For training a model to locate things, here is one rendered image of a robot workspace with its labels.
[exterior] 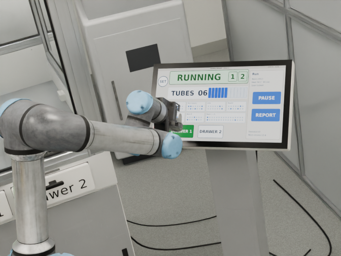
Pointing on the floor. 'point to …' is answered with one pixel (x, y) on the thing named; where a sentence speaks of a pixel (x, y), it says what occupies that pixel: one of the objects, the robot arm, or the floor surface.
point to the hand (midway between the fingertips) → (177, 130)
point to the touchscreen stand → (238, 201)
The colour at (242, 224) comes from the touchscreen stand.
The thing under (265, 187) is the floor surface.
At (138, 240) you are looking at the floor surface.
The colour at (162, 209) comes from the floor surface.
